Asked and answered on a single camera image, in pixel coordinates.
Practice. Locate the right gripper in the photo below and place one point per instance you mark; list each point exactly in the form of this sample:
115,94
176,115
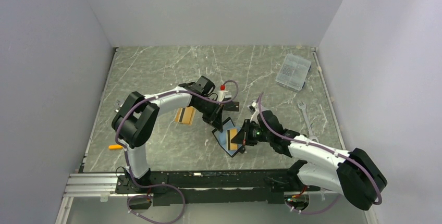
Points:
243,136

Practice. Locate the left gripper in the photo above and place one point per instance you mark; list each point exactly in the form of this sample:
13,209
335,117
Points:
215,117

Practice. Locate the gold VIP card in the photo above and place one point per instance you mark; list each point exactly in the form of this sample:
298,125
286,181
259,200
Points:
231,133

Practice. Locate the black leather card holder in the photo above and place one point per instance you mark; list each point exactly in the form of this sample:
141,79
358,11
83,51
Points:
224,138

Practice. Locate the black card stack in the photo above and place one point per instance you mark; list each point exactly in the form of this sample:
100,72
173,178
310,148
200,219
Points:
232,106

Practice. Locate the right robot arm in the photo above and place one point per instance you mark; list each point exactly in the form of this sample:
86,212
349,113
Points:
352,174

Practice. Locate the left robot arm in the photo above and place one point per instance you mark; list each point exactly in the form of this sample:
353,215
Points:
136,118

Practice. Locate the silver card stack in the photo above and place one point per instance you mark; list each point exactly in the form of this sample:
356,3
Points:
253,107

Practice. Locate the gold card stack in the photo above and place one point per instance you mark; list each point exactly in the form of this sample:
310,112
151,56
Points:
185,115

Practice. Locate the silver wrench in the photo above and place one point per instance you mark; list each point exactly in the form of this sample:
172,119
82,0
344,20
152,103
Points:
302,106

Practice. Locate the clear plastic screw box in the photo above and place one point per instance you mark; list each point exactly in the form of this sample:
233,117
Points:
293,72

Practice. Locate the small metal clip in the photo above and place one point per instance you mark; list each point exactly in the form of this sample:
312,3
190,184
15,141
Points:
118,104

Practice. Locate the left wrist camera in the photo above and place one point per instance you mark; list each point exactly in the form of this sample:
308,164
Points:
222,94

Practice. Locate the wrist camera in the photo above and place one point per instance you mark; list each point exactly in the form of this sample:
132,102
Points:
222,94
254,117

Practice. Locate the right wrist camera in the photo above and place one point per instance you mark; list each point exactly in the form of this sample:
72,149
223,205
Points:
254,117

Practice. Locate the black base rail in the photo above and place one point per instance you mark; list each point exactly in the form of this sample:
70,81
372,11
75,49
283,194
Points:
178,196

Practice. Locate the aluminium frame rail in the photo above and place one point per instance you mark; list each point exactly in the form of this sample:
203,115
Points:
89,184

